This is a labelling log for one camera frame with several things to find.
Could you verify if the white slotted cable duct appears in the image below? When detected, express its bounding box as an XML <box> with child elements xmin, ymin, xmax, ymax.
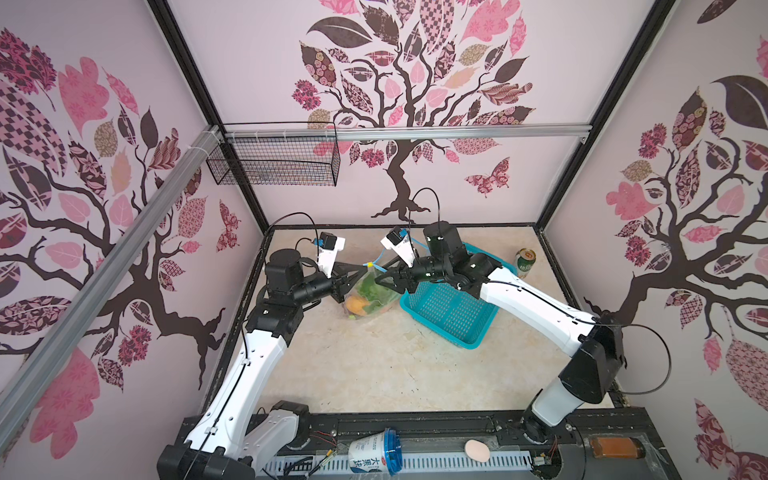
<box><xmin>259</xmin><ymin>451</ymin><xmax>533</xmax><ymax>479</ymax></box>

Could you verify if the pink egg shaped toy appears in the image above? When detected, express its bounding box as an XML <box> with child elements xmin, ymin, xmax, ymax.
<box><xmin>464</xmin><ymin>439</ymin><xmax>491</xmax><ymax>463</ymax></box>

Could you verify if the green drink can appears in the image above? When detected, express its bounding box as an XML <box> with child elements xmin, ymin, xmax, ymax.
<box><xmin>515</xmin><ymin>248</ymin><xmax>537</xmax><ymax>279</ymax></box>

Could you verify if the green toy lettuce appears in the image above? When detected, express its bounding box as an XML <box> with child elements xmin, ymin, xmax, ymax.
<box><xmin>356</xmin><ymin>273</ymin><xmax>400</xmax><ymax>315</ymax></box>

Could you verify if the yellow brown toy potato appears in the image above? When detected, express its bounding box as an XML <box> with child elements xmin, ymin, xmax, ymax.
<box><xmin>344</xmin><ymin>296</ymin><xmax>369</xmax><ymax>317</ymax></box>

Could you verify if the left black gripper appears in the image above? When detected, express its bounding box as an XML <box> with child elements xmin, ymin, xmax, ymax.
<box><xmin>292</xmin><ymin>262</ymin><xmax>367</xmax><ymax>306</ymax></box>

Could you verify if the white blue yogurt cup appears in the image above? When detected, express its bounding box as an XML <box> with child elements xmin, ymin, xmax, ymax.
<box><xmin>347</xmin><ymin>428</ymin><xmax>403</xmax><ymax>476</ymax></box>

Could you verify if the brown amber bottle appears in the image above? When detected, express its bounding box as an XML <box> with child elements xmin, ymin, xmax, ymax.
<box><xmin>589</xmin><ymin>436</ymin><xmax>646</xmax><ymax>460</ymax></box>

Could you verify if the black wire wall basket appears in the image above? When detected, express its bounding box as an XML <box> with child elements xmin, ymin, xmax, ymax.
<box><xmin>206</xmin><ymin>120</ymin><xmax>341</xmax><ymax>187</ymax></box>

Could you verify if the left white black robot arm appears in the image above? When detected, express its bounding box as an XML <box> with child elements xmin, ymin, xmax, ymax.
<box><xmin>157</xmin><ymin>249</ymin><xmax>367</xmax><ymax>479</ymax></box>

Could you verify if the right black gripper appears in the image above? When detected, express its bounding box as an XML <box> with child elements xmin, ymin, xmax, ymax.
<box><xmin>374</xmin><ymin>255</ymin><xmax>451</xmax><ymax>295</ymax></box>

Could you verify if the teal plastic basket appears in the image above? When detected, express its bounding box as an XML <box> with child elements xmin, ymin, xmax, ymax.
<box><xmin>400</xmin><ymin>266</ymin><xmax>499</xmax><ymax>349</ymax></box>

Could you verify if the clear blue zip top bag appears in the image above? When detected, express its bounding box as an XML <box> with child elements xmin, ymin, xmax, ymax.
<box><xmin>343</xmin><ymin>262</ymin><xmax>401</xmax><ymax>320</ymax></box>

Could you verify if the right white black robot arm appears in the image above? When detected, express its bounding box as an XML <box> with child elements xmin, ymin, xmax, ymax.
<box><xmin>377</xmin><ymin>221</ymin><xmax>625</xmax><ymax>444</ymax></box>

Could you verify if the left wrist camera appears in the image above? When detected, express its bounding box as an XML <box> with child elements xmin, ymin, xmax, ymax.
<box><xmin>265</xmin><ymin>231</ymin><xmax>347</xmax><ymax>295</ymax></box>

